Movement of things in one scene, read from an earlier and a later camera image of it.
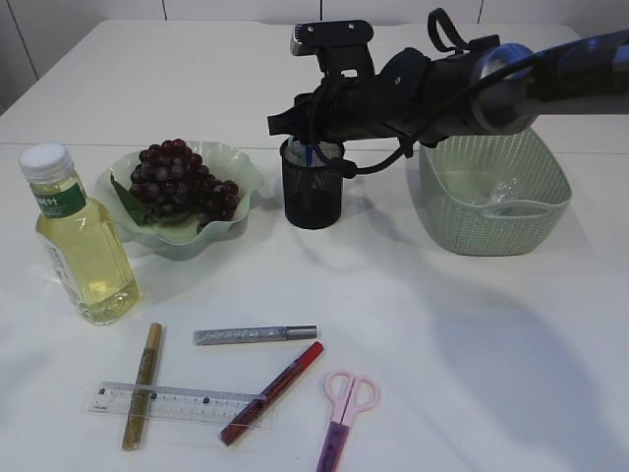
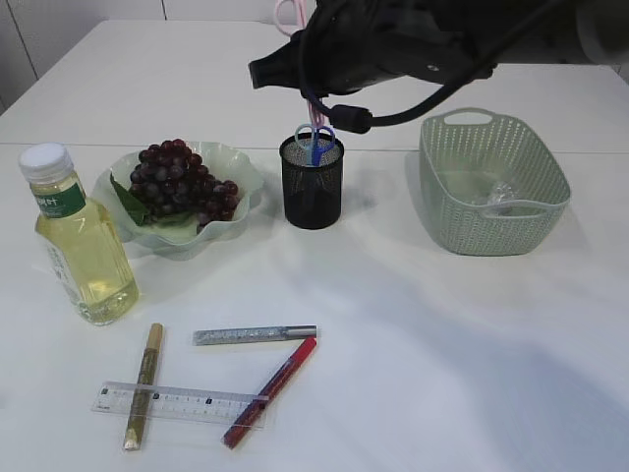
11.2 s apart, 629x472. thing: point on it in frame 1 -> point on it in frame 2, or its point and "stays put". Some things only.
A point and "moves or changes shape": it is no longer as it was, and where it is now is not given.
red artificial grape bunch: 169,181 stays put
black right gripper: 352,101 -> 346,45
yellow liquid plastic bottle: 83,237 stays put
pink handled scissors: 349,394 moves or changes shape
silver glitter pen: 231,335 stays put
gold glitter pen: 137,421 stays put
